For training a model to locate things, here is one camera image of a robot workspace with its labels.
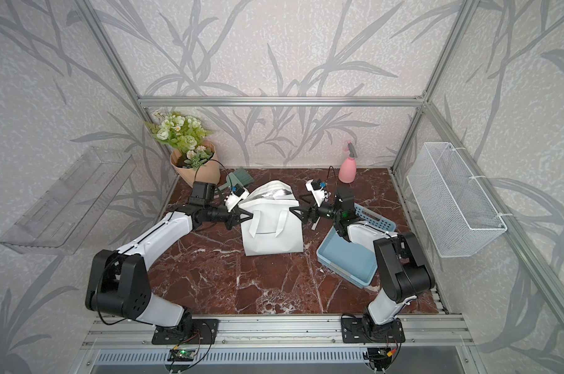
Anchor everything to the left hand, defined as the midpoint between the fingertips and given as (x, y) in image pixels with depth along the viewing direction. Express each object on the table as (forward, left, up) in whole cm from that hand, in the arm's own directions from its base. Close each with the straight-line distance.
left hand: (251, 214), depth 83 cm
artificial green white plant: (+32, +30, +12) cm, 45 cm away
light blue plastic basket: (-13, -38, -12) cm, 42 cm away
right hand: (+5, -17, +2) cm, 17 cm away
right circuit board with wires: (-40, -44, -20) cm, 63 cm away
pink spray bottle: (+35, -43, -11) cm, 57 cm away
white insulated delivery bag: (-4, -8, -3) cm, 10 cm away
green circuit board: (-40, +19, -17) cm, 48 cm away
